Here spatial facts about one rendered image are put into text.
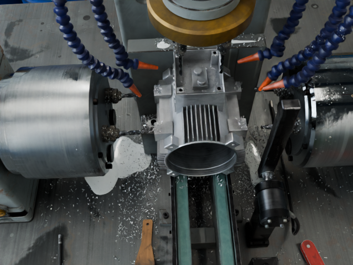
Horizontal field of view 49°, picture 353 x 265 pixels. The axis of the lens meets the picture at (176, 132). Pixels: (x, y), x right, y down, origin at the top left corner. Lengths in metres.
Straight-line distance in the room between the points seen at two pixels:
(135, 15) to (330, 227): 0.70
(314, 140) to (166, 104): 0.32
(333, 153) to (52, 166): 0.57
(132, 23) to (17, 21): 0.69
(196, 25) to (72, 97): 0.29
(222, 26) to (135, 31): 0.39
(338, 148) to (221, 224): 0.29
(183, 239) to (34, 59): 0.82
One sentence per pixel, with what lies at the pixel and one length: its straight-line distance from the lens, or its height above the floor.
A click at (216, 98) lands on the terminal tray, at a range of 0.78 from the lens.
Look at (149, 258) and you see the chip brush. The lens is 0.98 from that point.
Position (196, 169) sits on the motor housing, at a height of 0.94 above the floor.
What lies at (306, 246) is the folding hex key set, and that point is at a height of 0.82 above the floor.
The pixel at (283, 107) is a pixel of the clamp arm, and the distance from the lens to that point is 0.63.
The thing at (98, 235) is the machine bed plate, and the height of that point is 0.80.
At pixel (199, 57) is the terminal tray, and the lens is 0.86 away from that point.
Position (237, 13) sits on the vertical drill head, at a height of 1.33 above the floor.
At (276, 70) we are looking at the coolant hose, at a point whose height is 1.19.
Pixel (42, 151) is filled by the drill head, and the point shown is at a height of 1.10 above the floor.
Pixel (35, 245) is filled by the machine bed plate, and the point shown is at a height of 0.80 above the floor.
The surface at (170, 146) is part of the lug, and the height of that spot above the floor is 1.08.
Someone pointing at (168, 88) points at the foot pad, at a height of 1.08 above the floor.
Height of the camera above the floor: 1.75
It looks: 58 degrees down
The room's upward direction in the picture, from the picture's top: 3 degrees counter-clockwise
